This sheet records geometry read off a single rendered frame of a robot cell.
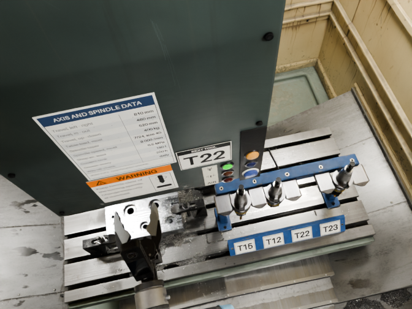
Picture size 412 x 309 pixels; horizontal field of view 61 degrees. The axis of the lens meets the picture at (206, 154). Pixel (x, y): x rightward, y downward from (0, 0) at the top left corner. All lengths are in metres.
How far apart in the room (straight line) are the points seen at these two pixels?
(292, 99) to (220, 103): 1.63
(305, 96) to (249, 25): 1.75
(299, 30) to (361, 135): 0.64
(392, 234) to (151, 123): 1.29
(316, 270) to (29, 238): 1.30
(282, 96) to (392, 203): 0.87
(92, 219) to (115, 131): 1.04
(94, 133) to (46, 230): 1.38
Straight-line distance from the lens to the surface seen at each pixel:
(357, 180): 1.21
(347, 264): 1.64
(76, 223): 1.57
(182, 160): 0.63
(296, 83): 2.21
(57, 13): 0.38
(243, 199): 1.07
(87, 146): 0.56
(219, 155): 0.64
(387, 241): 1.64
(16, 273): 1.84
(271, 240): 1.38
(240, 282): 1.51
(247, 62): 0.46
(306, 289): 1.58
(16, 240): 1.88
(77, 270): 1.51
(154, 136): 0.55
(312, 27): 2.03
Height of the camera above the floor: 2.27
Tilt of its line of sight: 62 degrees down
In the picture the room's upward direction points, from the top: 9 degrees counter-clockwise
